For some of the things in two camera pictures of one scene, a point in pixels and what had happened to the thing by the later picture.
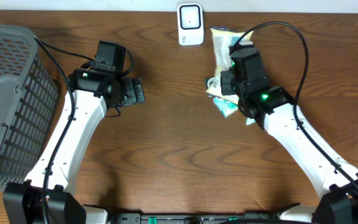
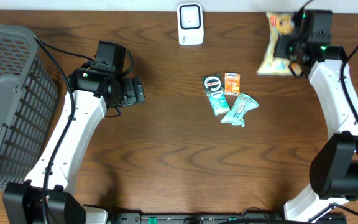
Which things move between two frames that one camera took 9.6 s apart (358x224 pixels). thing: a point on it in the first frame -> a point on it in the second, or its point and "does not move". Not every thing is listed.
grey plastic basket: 18,97 does not move
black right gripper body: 229,86 -> 285,45
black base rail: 189,218 does not move
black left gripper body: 128,93 does not move
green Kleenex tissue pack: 227,107 -> 219,102
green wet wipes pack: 250,121 -> 235,116
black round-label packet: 209,86 does not move
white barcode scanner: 191,25 does not move
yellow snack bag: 222,39 -> 279,23
